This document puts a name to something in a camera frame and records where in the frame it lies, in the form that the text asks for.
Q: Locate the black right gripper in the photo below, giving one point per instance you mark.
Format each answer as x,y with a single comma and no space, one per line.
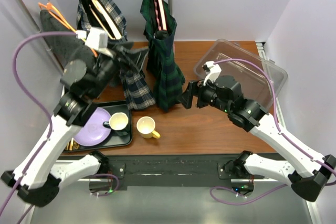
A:
195,88

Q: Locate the green plaid skirt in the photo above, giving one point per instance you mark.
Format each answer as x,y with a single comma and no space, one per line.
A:
161,61

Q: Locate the purple plate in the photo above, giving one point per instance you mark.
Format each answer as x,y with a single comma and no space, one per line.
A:
94,133

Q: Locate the gold cutlery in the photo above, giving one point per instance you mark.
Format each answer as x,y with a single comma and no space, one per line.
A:
72,145

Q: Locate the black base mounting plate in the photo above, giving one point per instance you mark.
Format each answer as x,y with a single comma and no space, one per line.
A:
173,170

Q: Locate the black dotted skirt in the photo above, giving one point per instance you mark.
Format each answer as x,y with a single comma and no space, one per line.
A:
65,48

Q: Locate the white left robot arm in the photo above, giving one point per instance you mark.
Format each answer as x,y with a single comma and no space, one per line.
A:
35,180

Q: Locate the pink plastic hanger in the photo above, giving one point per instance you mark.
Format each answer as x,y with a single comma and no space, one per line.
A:
160,15

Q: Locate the navy beige plaid skirt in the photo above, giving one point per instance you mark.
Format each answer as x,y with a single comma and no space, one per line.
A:
136,91

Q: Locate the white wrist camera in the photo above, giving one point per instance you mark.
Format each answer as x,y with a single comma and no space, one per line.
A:
212,70
95,38

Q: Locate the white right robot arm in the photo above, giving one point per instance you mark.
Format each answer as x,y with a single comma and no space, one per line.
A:
303,169

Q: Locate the black serving tray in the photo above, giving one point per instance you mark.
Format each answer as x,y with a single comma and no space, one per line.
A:
113,140

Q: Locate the clear plastic bin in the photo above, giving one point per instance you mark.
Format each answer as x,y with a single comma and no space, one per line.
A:
253,83

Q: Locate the orange plastic hanger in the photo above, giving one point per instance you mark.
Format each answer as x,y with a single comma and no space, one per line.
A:
54,12

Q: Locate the yellow mug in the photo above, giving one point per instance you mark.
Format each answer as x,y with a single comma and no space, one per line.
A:
146,127

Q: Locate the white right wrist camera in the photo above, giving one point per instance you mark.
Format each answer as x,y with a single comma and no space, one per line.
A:
212,70

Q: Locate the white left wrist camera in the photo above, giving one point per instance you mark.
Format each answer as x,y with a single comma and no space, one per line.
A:
95,38

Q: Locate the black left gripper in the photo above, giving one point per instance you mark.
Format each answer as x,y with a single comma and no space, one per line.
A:
135,56

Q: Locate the dark green mug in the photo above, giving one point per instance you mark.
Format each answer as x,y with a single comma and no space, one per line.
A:
119,123

